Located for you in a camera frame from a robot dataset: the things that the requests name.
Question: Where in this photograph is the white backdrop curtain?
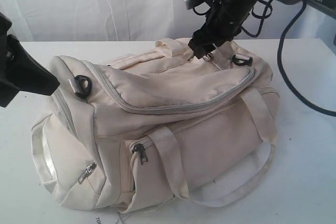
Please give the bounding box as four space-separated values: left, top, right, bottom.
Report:
0 0 336 44

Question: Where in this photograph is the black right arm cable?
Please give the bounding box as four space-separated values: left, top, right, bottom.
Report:
193 0 336 117

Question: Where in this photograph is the white printed paper sheet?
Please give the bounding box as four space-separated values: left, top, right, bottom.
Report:
94 215 124 224

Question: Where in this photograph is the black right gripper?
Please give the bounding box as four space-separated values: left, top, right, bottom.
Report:
188 0 252 58

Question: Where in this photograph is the cream duffel bag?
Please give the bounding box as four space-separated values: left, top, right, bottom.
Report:
31 38 279 214

